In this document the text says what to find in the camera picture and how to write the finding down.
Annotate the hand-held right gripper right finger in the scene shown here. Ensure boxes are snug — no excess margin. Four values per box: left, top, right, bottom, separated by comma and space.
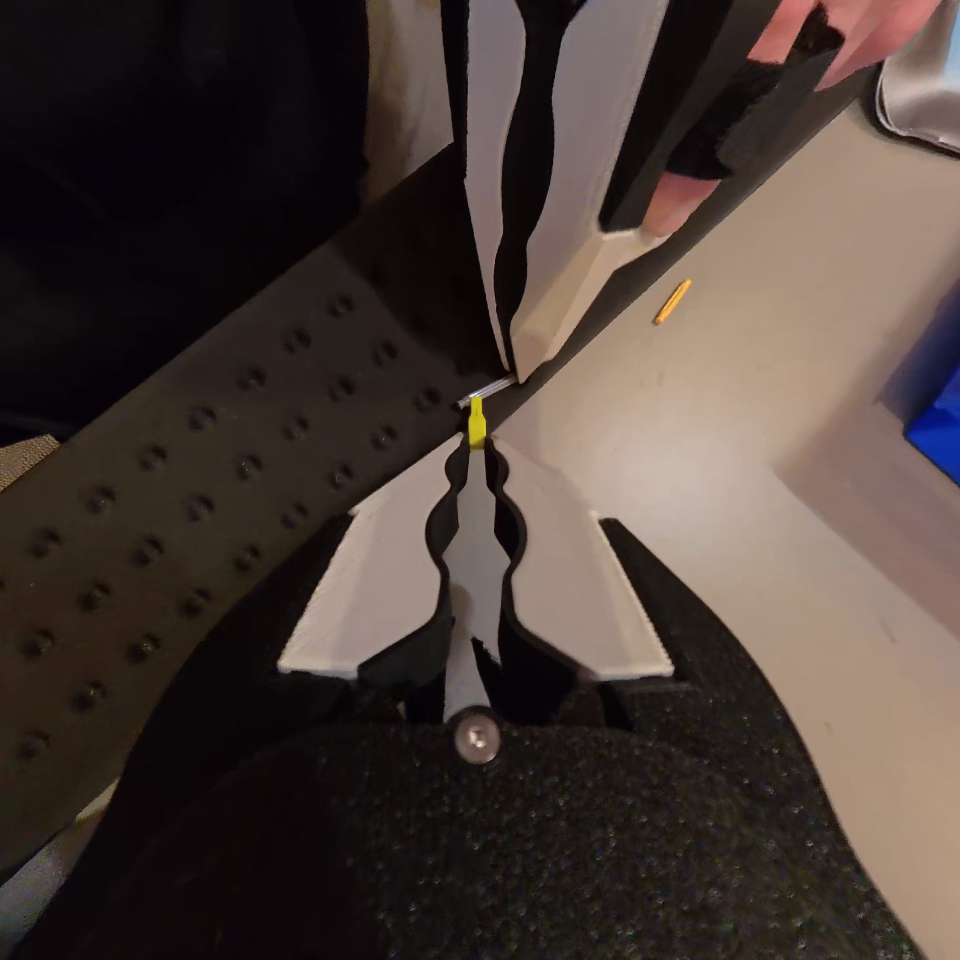
483, 436, 676, 680

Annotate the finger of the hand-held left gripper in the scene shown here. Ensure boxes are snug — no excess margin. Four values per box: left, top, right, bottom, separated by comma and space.
510, 0, 672, 384
461, 0, 530, 372

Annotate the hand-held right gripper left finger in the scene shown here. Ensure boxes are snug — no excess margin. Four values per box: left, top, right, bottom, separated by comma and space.
276, 435, 474, 682

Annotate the thin grey plastic rod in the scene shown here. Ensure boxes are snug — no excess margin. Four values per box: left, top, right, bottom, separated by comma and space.
452, 375, 519, 410

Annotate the blue plastic storage bin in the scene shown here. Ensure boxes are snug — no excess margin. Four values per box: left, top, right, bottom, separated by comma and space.
903, 300, 960, 485

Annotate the person's left hand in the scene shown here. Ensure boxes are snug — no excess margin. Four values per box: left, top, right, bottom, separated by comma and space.
643, 0, 948, 237

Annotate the short yellow plastic rod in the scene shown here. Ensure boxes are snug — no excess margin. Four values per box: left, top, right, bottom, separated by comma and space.
652, 279, 693, 326

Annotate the black perforated mat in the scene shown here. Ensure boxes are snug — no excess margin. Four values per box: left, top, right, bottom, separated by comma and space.
0, 63, 882, 879

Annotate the tablet in clear case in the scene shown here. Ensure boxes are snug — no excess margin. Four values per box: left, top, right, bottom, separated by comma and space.
873, 22, 960, 155

